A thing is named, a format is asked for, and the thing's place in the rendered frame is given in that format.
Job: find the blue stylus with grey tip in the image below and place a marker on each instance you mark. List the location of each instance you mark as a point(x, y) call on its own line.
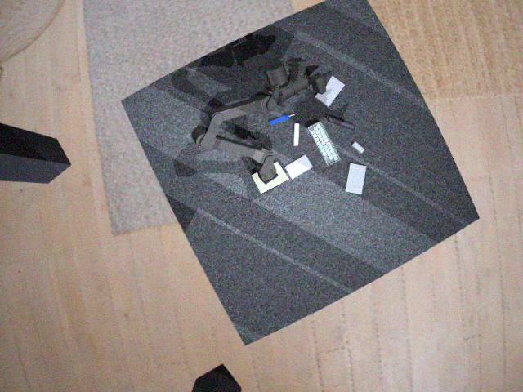
point(279, 119)

